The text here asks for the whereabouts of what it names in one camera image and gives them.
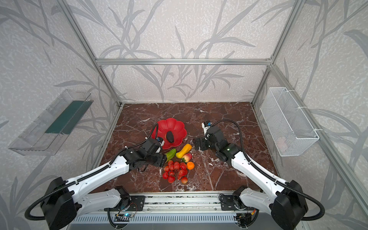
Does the green yellow fake mango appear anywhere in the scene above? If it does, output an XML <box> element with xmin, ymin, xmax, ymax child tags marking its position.
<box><xmin>165</xmin><ymin>149</ymin><xmax>176</xmax><ymax>162</ymax></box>

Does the dark fake avocado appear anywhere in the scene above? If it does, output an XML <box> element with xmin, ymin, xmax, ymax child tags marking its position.
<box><xmin>166</xmin><ymin>131</ymin><xmax>174</xmax><ymax>143</ymax></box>

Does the yellow orange fake squash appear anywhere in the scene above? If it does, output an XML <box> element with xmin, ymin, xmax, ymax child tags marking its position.
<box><xmin>175</xmin><ymin>144</ymin><xmax>192</xmax><ymax>159</ymax></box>

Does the red fake grape bunch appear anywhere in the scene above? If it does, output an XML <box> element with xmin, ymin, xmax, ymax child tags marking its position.
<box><xmin>162</xmin><ymin>160</ymin><xmax>189</xmax><ymax>184</ymax></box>

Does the small fake orange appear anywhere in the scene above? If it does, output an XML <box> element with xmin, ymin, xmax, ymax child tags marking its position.
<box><xmin>186</xmin><ymin>162</ymin><xmax>195</xmax><ymax>170</ymax></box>

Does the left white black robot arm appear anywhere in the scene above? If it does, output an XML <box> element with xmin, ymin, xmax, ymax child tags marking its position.
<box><xmin>25</xmin><ymin>137</ymin><xmax>167</xmax><ymax>230</ymax></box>

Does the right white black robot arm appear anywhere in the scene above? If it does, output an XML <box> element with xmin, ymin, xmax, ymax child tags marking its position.
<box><xmin>194</xmin><ymin>122</ymin><xmax>325</xmax><ymax>230</ymax></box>

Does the red flower-shaped fruit bowl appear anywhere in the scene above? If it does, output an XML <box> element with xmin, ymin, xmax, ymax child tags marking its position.
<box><xmin>151</xmin><ymin>118</ymin><xmax>187</xmax><ymax>150</ymax></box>

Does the small green circuit board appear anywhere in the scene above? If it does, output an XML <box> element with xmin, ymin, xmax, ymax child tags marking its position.
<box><xmin>115</xmin><ymin>213</ymin><xmax>135</xmax><ymax>222</ymax></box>

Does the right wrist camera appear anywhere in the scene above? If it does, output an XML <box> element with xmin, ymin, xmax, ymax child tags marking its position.
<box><xmin>202</xmin><ymin>121</ymin><xmax>212</xmax><ymax>135</ymax></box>

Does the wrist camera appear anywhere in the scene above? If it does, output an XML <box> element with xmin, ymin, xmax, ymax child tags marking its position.
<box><xmin>202</xmin><ymin>121</ymin><xmax>212</xmax><ymax>135</ymax></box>
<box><xmin>156</xmin><ymin>137</ymin><xmax>165</xmax><ymax>146</ymax></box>

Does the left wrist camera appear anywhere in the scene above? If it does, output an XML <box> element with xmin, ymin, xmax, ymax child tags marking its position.
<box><xmin>156</xmin><ymin>137</ymin><xmax>165</xmax><ymax>146</ymax></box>

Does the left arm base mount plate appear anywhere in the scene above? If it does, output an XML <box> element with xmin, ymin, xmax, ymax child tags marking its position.
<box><xmin>116</xmin><ymin>195</ymin><xmax>146</xmax><ymax>212</ymax></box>

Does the aluminium front rail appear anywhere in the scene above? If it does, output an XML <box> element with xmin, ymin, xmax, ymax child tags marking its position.
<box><xmin>61</xmin><ymin>192</ymin><xmax>300</xmax><ymax>215</ymax></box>

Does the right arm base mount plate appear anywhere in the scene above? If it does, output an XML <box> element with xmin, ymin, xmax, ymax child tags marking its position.
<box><xmin>218</xmin><ymin>194</ymin><xmax>244</xmax><ymax>211</ymax></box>

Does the white wire mesh basket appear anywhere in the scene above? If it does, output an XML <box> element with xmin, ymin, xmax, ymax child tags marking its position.
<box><xmin>260</xmin><ymin>87</ymin><xmax>320</xmax><ymax>157</ymax></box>

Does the clear plastic wall bin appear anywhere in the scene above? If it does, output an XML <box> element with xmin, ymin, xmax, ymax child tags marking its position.
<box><xmin>9</xmin><ymin>90</ymin><xmax>94</xmax><ymax>156</ymax></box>

